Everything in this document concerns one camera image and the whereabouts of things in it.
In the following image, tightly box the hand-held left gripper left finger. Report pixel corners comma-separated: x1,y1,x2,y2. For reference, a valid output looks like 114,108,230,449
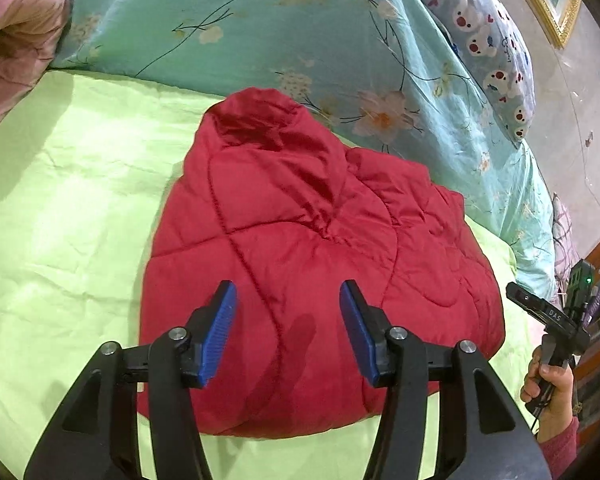
22,280,238,480

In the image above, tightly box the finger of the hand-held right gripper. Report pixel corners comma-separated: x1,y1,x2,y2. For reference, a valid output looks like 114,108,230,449
506,282,556,322

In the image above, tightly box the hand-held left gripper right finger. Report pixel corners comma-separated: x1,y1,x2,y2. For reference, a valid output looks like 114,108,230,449
339,280,553,480

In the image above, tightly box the red quilted jacket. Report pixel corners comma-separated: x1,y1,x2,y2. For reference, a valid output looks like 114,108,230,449
137,86,506,438

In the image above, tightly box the person's right forearm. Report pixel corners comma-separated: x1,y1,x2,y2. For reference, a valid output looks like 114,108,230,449
535,417,581,480

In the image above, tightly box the person's right hand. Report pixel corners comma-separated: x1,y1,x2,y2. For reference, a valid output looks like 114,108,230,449
520,347,577,441

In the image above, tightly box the pink patterned cloth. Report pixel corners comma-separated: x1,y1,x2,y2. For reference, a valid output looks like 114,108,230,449
550,192,577,291

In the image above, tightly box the green bed sheet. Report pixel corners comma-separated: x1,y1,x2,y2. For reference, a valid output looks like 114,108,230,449
0,69,546,480

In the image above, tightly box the bear print pillow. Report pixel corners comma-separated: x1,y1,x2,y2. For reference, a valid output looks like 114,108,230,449
385,0,536,143

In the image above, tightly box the gold framed picture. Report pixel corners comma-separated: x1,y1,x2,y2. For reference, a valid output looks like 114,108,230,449
497,0,583,50

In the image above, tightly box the teal floral quilt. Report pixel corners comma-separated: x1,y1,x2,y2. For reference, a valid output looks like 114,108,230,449
50,0,556,286

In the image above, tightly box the pink quilt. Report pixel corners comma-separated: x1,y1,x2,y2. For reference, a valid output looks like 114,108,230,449
0,0,71,146

